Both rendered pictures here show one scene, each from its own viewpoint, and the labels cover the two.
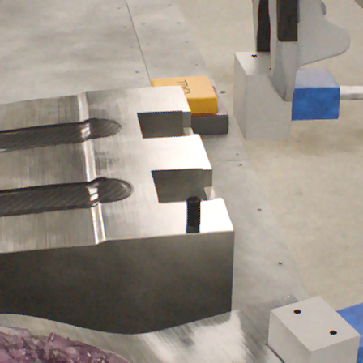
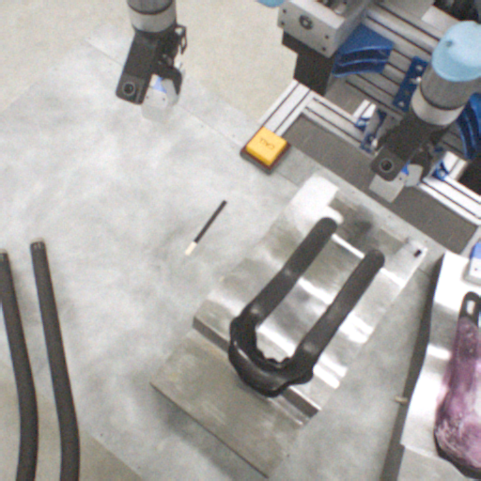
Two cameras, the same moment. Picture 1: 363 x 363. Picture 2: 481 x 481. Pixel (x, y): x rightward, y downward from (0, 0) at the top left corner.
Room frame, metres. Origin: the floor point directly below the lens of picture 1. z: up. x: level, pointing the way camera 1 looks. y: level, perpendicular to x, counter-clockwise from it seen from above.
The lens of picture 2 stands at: (0.59, 0.53, 1.95)
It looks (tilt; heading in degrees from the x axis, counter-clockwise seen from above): 68 degrees down; 309
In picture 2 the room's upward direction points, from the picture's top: 7 degrees clockwise
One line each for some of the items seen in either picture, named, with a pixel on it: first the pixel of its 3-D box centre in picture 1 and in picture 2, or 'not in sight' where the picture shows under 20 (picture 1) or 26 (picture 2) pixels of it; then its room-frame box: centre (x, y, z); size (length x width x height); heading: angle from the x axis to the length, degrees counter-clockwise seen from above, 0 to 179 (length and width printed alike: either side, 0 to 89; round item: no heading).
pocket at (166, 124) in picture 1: (167, 144); (341, 208); (0.77, 0.01, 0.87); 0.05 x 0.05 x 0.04; 8
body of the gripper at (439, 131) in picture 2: not in sight; (424, 124); (0.74, -0.10, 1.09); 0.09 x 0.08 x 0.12; 97
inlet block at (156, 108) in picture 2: not in sight; (166, 87); (1.17, 0.09, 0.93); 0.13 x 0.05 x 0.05; 113
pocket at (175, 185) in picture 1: (185, 207); (389, 240); (0.66, -0.01, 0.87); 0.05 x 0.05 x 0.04; 8
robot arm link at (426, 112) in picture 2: not in sight; (437, 97); (0.74, -0.09, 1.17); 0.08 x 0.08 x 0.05
